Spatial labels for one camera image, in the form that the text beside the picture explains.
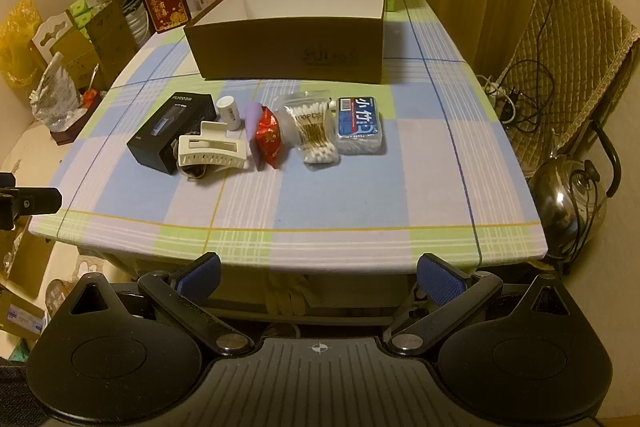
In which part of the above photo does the small white bottle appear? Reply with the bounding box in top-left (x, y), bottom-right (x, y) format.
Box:
top-left (216, 95), bottom-right (244, 132)

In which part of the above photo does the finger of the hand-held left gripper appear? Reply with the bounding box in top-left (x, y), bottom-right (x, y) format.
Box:
top-left (0, 187), bottom-right (64, 231)

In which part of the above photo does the red snack packet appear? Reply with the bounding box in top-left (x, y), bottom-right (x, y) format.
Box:
top-left (255, 107), bottom-right (285, 169)

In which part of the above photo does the small clear plastic packet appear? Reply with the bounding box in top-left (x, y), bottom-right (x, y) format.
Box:
top-left (177, 120), bottom-right (254, 172)

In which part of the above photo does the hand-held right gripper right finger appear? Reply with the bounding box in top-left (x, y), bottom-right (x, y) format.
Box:
top-left (385, 253), bottom-right (572, 356)

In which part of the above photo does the steel kettle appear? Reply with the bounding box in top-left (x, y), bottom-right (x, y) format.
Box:
top-left (529, 129), bottom-right (622, 259)

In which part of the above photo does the red handled screwdriver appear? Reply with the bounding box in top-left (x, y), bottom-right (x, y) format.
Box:
top-left (81, 64), bottom-right (101, 104)

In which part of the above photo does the quilted tan chair cushion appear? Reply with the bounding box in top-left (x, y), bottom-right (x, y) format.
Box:
top-left (499, 0), bottom-right (640, 160)

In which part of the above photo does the yellow plastic bag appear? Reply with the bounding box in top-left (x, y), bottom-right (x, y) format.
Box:
top-left (0, 0), bottom-right (44, 88)

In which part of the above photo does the black power cable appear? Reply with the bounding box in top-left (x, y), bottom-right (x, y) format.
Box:
top-left (505, 0), bottom-right (577, 135)

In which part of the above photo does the purple lotion bottle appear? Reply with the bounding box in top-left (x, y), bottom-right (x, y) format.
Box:
top-left (244, 103), bottom-right (266, 170)

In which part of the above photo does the tall brown cardboard box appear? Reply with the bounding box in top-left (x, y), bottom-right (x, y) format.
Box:
top-left (87, 2), bottom-right (137, 88)

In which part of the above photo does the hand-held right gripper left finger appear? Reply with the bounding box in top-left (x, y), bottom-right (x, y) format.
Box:
top-left (65, 253), bottom-right (256, 356)

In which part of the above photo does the black shaver box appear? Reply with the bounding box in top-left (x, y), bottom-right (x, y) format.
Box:
top-left (126, 93), bottom-right (216, 176)

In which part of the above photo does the clear box with blue label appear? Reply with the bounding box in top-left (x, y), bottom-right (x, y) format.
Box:
top-left (335, 96), bottom-right (389, 156)

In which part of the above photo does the red gift box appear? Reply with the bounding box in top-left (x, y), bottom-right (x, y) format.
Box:
top-left (141, 0), bottom-right (190, 36)

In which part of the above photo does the clear plastic bag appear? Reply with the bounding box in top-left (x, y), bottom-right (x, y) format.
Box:
top-left (32, 52), bottom-right (84, 134)

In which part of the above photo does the white cardboard box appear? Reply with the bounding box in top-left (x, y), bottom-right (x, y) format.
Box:
top-left (183, 0), bottom-right (389, 86)

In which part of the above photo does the desktop with checked cloth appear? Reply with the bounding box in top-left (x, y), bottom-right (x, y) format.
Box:
top-left (30, 0), bottom-right (549, 272)

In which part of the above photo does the bag of cotton swabs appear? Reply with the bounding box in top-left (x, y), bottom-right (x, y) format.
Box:
top-left (276, 91), bottom-right (341, 166)

